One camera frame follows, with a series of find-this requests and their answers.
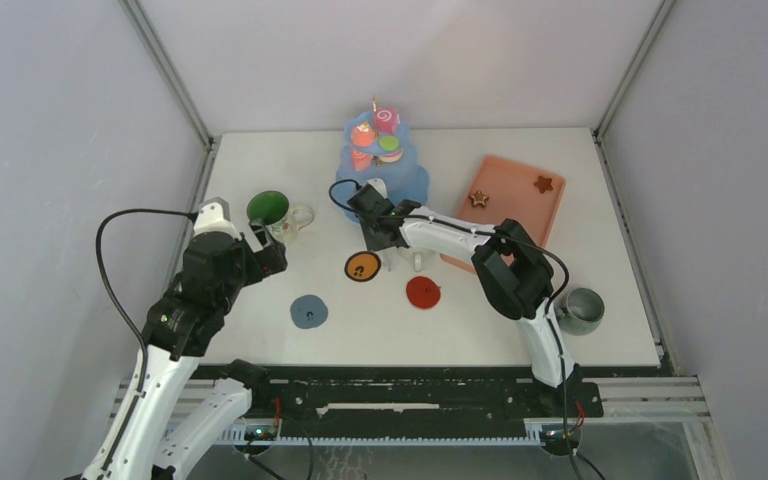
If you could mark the magenta swirl roll cake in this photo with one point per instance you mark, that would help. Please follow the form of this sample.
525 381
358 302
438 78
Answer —
387 121

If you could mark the aluminium frame post left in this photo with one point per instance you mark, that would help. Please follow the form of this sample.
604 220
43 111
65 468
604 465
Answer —
149 37

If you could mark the blue-grey round coaster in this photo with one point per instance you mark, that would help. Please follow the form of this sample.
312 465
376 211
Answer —
308 312

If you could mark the green macaron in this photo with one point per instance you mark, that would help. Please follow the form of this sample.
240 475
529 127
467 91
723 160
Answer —
389 143

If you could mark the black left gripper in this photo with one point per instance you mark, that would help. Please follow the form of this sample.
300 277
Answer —
266 261

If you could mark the green-lined floral cream mug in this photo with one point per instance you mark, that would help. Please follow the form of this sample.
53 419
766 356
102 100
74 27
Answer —
275 211

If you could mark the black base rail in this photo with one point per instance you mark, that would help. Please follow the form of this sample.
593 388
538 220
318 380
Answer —
448 406

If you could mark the blue three-tier cake stand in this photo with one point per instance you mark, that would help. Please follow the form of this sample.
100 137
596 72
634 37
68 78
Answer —
404 179

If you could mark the white speckled mug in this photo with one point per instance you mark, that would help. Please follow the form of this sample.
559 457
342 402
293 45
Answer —
416 257

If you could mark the pink rectangular tray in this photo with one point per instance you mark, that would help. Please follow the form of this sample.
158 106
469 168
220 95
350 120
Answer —
512 194

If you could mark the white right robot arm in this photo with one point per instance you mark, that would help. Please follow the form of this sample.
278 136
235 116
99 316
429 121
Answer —
520 280

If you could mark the star-shaped brown cookie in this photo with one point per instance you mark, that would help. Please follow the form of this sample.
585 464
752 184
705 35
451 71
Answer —
478 199

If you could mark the dark brown star cookie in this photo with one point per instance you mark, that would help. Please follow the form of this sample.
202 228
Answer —
544 184

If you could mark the grey speckled mug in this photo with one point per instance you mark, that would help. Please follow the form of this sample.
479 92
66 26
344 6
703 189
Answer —
580 311

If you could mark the orange black-rimmed coaster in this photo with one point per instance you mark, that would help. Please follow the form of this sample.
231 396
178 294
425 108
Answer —
362 266

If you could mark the light pink swirl roll cake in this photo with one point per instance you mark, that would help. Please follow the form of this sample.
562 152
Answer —
361 161

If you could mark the aluminium frame post right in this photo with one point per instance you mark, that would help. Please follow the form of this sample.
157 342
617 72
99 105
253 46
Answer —
645 46

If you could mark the red apple-shaped coaster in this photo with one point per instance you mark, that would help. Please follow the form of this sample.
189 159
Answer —
422 292

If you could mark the pink frosted donut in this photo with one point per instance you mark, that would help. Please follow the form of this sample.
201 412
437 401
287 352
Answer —
392 157

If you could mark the aluminium frame post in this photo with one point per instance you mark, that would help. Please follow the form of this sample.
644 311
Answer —
149 37
645 46

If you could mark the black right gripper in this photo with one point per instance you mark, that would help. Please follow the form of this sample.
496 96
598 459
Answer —
372 244

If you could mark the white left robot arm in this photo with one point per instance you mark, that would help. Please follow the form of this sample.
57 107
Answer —
172 344

